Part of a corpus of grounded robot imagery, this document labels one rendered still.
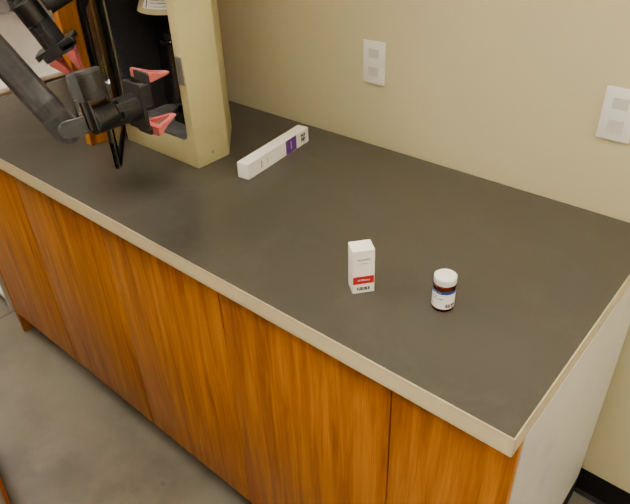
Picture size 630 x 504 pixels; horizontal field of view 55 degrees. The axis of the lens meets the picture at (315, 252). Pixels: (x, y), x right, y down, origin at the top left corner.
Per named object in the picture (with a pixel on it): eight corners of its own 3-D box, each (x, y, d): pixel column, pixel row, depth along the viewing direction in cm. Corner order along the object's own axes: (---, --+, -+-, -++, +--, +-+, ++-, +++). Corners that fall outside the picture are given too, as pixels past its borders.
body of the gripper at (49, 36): (44, 57, 146) (22, 29, 142) (79, 35, 145) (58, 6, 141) (39, 65, 141) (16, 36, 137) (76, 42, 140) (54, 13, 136)
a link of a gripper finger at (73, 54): (71, 83, 151) (45, 49, 146) (96, 68, 150) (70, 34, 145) (68, 92, 145) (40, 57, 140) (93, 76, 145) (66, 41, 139)
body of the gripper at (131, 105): (146, 83, 127) (116, 93, 122) (154, 129, 133) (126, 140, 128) (127, 77, 130) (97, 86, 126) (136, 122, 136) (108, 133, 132)
